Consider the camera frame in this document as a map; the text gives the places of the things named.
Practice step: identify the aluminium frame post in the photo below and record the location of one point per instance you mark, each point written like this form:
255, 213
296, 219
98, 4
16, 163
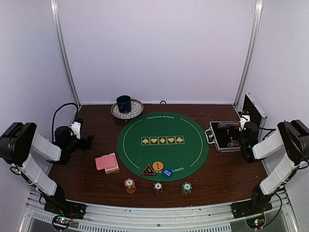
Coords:
63, 52
257, 17

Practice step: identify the pink playing card deck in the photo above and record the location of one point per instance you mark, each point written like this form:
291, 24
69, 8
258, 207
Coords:
106, 162

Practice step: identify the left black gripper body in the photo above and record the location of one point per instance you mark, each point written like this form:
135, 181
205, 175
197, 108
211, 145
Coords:
71, 146

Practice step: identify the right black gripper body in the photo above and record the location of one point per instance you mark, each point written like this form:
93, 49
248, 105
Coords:
242, 144

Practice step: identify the red poker chip stack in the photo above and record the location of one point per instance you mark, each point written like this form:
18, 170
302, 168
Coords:
130, 185

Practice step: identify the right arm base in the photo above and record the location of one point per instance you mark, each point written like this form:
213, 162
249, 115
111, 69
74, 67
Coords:
251, 212

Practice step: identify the orange big blind button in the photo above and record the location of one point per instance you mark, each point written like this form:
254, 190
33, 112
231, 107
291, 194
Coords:
158, 166

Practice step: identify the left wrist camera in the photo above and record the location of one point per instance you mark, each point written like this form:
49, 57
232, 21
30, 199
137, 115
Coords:
76, 127

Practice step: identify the left aluminium frame post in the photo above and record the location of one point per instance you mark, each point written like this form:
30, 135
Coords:
63, 52

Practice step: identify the blue small blind button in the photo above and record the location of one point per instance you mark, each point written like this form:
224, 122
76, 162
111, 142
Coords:
167, 173

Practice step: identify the triangular black red dealer button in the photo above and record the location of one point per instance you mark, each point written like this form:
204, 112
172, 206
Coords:
148, 171

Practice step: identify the dark blue mug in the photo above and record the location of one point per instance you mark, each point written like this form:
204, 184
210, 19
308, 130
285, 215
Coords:
124, 104

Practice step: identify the front aluminium rail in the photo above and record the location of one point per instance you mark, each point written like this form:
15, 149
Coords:
209, 218

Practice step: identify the patterned ceramic saucer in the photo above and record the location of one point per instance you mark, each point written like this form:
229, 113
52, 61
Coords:
136, 109

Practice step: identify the brown poker chip stack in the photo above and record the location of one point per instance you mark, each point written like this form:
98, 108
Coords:
158, 187

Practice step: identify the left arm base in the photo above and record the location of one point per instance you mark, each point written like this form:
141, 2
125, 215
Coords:
65, 215

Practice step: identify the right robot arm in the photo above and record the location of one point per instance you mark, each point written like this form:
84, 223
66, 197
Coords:
289, 142

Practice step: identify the aluminium poker chip case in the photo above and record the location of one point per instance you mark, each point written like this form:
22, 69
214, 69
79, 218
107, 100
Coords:
225, 134

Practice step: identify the right aluminium frame post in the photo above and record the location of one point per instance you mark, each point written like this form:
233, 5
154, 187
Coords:
257, 17

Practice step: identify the green poker chip stack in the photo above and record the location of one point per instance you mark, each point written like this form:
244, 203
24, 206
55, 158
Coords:
186, 188

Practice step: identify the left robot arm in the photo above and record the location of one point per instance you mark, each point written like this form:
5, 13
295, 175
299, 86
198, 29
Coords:
19, 140

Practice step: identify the round green poker mat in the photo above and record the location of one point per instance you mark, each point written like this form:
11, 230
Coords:
173, 139

